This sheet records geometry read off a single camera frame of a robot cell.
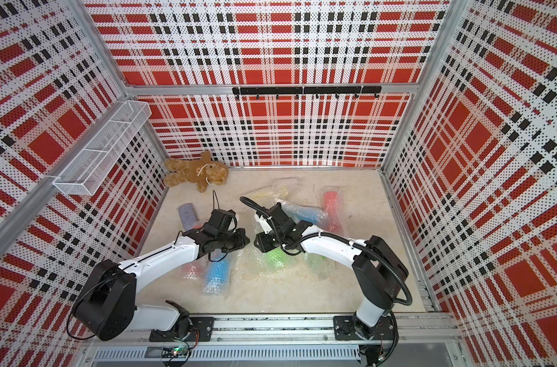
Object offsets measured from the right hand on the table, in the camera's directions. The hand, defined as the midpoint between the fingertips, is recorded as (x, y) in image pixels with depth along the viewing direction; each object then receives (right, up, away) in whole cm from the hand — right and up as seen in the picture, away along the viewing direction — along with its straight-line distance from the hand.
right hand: (263, 240), depth 83 cm
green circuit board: (-24, -31, -14) cm, 42 cm away
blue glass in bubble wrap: (-15, -11, -6) cm, 20 cm away
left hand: (-5, -1, +4) cm, 6 cm away
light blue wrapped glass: (+14, +9, +11) cm, 20 cm away
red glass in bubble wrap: (+28, +14, +15) cm, 35 cm away
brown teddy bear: (-34, +28, +28) cm, 52 cm away
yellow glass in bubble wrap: (+7, +19, +21) cm, 29 cm away
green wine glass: (+6, -7, -1) cm, 10 cm away
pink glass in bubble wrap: (-24, -10, -3) cm, 26 cm away
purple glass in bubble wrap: (-35, +7, +16) cm, 39 cm away
